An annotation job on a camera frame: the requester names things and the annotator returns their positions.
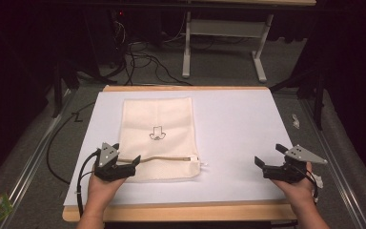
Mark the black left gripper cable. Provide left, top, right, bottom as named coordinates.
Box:
left=75, top=151, right=102, bottom=219

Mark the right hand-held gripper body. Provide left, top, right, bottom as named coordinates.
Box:
left=261, top=144, right=329, bottom=185

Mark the black metal stand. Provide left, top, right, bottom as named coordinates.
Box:
left=269, top=68, right=327, bottom=132
left=51, top=60, right=109, bottom=119

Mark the black floor cables bundle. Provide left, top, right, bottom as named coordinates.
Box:
left=109, top=12, right=193, bottom=87

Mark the white table mat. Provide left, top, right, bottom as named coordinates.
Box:
left=63, top=89, right=295, bottom=207

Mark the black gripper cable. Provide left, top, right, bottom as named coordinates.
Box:
left=75, top=151, right=102, bottom=219
left=304, top=170, right=324, bottom=204

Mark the aluminium floor rail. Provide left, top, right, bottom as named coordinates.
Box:
left=0, top=90, right=77, bottom=229
left=299, top=98, right=366, bottom=229

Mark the person's left hand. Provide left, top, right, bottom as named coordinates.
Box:
left=86, top=165, right=127, bottom=208

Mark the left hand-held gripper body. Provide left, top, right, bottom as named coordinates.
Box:
left=93, top=142, right=137, bottom=183

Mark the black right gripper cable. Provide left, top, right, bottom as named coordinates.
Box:
left=304, top=170, right=324, bottom=204

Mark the cream mesh zipper bag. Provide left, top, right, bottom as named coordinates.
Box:
left=117, top=96, right=209, bottom=183

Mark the person's right hand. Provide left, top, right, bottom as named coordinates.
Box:
left=271, top=161, right=316, bottom=208

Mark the long black floor cable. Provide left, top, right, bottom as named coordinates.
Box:
left=46, top=101, right=96, bottom=186

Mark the white desk frame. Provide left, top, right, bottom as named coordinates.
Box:
left=181, top=10, right=275, bottom=84

